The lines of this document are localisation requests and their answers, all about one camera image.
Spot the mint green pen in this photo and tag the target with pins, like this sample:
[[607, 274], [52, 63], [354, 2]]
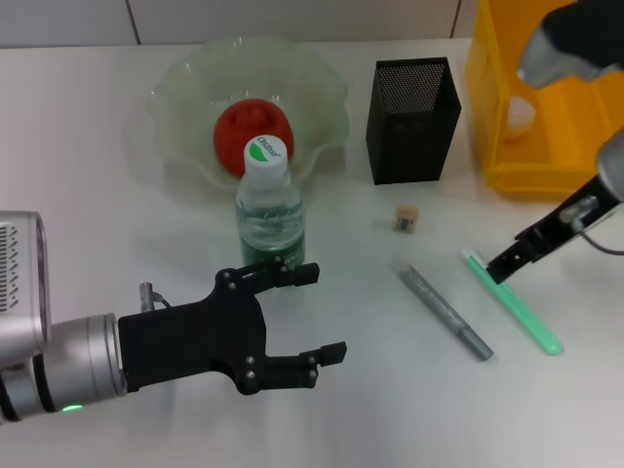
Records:
[[531, 322]]

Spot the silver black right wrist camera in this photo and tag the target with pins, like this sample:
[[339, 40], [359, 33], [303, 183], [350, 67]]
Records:
[[575, 34]]

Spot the red tomato-like fruit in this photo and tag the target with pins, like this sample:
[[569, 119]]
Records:
[[234, 127]]

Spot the small tan eraser block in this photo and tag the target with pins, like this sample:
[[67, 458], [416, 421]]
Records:
[[406, 219]]

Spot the yellow plastic bin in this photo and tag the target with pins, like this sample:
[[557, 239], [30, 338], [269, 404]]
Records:
[[551, 146]]

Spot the grey pen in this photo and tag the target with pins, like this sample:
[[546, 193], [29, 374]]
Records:
[[439, 304]]

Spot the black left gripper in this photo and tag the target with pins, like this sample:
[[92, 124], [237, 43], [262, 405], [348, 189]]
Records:
[[195, 336]]

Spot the clear green-label water bottle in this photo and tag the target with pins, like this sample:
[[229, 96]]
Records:
[[268, 219]]

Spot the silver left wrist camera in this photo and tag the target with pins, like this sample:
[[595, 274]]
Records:
[[19, 283]]

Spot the green wavy glass fruit plate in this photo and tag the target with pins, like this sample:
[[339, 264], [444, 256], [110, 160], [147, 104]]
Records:
[[195, 97]]

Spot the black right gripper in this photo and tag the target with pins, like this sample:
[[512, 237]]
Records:
[[551, 229]]

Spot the black mesh pen holder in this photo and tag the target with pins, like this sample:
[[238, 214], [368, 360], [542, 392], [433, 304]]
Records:
[[409, 141]]

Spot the white paper ball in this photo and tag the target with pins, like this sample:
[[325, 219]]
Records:
[[520, 117]]

